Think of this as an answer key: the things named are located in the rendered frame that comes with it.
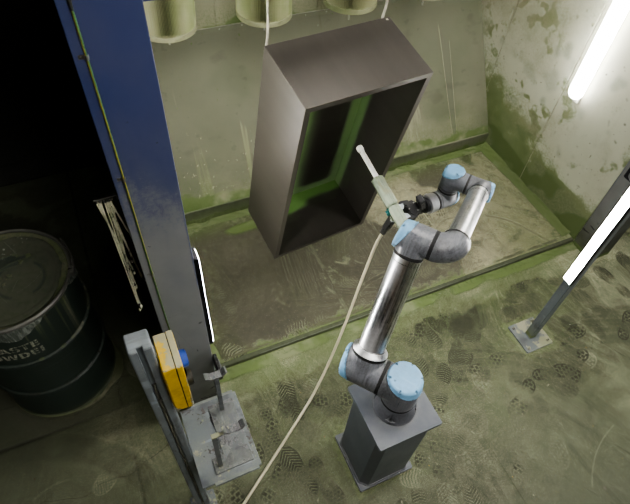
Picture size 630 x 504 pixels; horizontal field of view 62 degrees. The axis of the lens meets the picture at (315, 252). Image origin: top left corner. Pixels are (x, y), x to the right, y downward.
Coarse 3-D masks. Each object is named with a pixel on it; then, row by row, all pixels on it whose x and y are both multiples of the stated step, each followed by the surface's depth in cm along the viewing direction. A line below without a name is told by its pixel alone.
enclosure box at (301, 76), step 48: (288, 48) 207; (336, 48) 211; (384, 48) 216; (288, 96) 202; (336, 96) 198; (384, 96) 250; (288, 144) 219; (336, 144) 295; (384, 144) 265; (288, 192) 240; (336, 192) 326; (288, 240) 304
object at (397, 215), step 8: (360, 152) 239; (368, 160) 237; (368, 168) 237; (376, 176) 234; (376, 184) 233; (384, 184) 232; (384, 192) 230; (384, 200) 231; (392, 200) 229; (392, 208) 228; (400, 208) 228; (392, 216) 229; (400, 216) 227; (384, 224) 239; (392, 224) 237; (400, 224) 225; (384, 232) 243
